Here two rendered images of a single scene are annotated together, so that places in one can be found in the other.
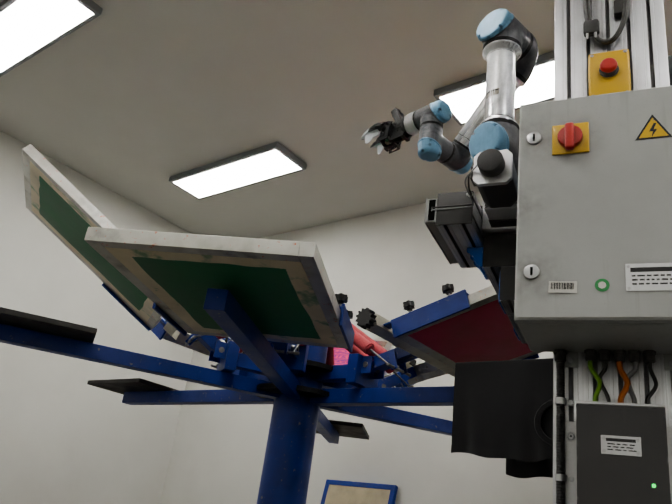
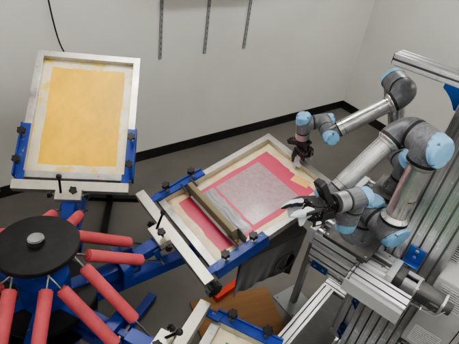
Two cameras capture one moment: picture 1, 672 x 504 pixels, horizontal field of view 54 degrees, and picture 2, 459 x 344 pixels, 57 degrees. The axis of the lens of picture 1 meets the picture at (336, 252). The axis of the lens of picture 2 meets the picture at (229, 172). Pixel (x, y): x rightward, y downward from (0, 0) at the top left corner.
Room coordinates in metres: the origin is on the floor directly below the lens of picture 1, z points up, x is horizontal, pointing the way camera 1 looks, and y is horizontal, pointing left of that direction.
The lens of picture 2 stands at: (2.07, 1.02, 2.56)
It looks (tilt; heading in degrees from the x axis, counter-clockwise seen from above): 36 degrees down; 279
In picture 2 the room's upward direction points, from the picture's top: 9 degrees clockwise
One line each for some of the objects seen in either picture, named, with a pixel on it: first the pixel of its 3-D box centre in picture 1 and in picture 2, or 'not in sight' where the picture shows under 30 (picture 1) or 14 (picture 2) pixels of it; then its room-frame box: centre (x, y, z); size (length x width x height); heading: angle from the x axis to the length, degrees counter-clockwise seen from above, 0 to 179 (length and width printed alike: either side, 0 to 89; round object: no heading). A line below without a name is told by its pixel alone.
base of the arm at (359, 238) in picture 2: not in sight; (358, 226); (1.67, -0.52, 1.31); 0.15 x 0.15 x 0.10
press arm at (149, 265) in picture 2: (421, 396); (174, 259); (2.50, -0.40, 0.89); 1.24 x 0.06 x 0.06; 50
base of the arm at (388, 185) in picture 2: not in sight; (399, 183); (1.45, -0.96, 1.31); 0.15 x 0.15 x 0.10
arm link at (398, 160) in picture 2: not in sight; (406, 165); (1.46, -0.97, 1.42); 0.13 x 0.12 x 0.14; 108
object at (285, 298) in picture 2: not in sight; (308, 258); (1.76, -1.08, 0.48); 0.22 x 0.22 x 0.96; 50
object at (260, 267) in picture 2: (525, 419); (264, 263); (2.04, -0.65, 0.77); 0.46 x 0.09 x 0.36; 50
